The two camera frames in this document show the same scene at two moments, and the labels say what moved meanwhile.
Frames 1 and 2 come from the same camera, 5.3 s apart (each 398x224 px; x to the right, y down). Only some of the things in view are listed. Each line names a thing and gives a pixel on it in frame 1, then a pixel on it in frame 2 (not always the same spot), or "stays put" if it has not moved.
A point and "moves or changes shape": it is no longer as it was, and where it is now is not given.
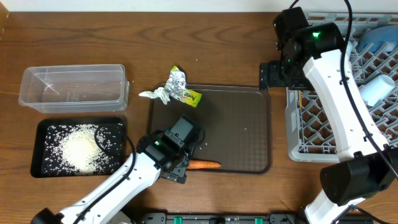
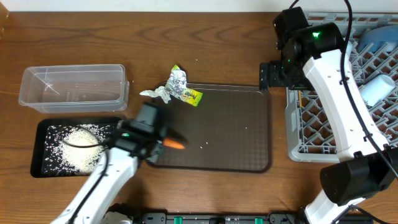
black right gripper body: x=282 y=75 stays put
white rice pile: x=83 y=149 stays put
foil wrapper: x=175 y=86 stays put
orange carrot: x=200 y=163 moves or changes shape
